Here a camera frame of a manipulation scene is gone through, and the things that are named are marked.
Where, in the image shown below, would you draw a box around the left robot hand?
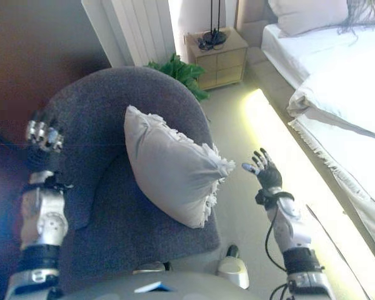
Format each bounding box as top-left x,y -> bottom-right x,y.
24,109 -> 66,176

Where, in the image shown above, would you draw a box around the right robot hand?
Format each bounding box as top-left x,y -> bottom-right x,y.
242,147 -> 283,190

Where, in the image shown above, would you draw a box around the white fringed cushion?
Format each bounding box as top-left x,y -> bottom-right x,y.
124,104 -> 237,229

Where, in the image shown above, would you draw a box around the glossy dark brown wardrobe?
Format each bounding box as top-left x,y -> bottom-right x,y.
0,127 -> 29,300

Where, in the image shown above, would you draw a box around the grey upholstered armchair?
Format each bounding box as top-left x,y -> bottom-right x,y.
34,66 -> 222,273

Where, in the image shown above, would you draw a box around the right robot leg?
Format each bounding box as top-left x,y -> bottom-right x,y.
217,244 -> 250,290

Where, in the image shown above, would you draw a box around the robot leg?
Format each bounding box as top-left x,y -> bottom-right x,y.
132,261 -> 173,276
217,244 -> 250,290

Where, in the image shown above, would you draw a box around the white duvet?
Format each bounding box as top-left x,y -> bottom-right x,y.
286,56 -> 375,144

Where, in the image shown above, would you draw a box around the light wooden nightstand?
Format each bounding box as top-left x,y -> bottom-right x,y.
184,27 -> 249,91

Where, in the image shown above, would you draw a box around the white bed mattress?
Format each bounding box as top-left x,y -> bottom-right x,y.
261,24 -> 375,91

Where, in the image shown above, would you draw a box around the green leafy plant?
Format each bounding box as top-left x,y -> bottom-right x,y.
143,52 -> 210,103

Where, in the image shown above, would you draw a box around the grey robot torso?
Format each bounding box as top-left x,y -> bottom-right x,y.
59,270 -> 260,300

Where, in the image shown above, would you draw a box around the left robot leg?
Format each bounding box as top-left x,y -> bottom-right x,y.
132,261 -> 173,276

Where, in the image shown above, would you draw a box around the beige upholstered headboard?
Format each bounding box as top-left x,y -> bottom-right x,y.
234,0 -> 269,48

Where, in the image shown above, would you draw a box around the white radiator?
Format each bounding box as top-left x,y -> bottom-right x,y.
81,0 -> 176,68

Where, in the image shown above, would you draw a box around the large white pillow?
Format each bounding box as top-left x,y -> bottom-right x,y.
267,0 -> 349,38

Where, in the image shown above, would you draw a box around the grey tasselled throw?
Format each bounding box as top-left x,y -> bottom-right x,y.
337,0 -> 375,46

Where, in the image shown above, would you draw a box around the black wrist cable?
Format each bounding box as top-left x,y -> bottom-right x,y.
254,190 -> 296,300

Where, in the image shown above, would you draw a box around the black lamp cord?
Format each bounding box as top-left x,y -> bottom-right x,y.
197,36 -> 226,51

